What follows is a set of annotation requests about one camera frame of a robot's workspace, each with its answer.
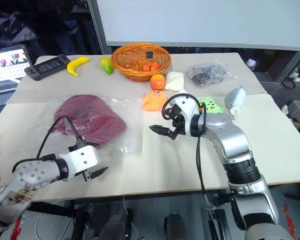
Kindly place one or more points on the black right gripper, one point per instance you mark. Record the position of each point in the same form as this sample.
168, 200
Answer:
178, 122

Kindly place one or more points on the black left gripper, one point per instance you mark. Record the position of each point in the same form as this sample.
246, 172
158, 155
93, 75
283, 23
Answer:
86, 175

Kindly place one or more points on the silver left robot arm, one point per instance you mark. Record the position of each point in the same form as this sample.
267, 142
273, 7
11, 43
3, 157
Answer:
32, 175

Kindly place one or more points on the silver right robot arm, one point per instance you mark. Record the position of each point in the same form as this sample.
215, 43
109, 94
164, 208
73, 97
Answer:
235, 150

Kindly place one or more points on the maroon cloth in plastic bag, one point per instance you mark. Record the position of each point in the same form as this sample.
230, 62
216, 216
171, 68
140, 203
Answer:
130, 120

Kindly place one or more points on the orange plush toy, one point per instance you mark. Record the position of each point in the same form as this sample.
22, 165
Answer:
153, 101

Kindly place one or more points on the orange toy fruit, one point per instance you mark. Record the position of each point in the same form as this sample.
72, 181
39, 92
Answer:
157, 82

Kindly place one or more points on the white soft pouch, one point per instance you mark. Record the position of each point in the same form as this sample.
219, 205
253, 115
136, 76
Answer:
174, 81

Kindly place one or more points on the green card packet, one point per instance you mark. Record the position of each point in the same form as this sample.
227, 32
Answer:
211, 105

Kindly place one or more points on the small red toy pieces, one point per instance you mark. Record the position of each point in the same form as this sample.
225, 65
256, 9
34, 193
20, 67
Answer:
151, 67

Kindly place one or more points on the grey shark plush toy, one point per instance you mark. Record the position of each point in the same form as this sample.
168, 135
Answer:
236, 97

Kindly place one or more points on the small black tag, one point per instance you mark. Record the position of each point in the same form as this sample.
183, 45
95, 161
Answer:
149, 55

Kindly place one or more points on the orange wicker basket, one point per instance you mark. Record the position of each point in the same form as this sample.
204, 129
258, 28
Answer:
140, 57

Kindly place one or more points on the green yellow toy mango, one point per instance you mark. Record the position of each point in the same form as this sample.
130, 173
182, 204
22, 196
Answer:
107, 65

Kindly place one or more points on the yellow toy banana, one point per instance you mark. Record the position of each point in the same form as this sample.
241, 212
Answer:
76, 65

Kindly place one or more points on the white whiteboard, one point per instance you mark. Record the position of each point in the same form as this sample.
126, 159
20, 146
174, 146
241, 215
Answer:
202, 20

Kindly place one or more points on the black handheld game console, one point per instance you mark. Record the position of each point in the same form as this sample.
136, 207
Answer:
46, 67

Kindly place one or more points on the open laptop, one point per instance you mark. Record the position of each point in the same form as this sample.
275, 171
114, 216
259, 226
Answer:
5, 67

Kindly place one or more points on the white power strip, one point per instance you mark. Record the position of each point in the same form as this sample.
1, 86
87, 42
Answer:
298, 79

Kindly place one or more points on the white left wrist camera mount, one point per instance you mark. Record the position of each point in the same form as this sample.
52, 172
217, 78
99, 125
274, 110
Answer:
82, 157

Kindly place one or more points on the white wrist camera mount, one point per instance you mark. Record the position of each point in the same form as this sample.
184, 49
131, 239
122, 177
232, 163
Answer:
186, 105
82, 157

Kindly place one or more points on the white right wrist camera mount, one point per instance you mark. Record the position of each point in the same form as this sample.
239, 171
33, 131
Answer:
186, 105

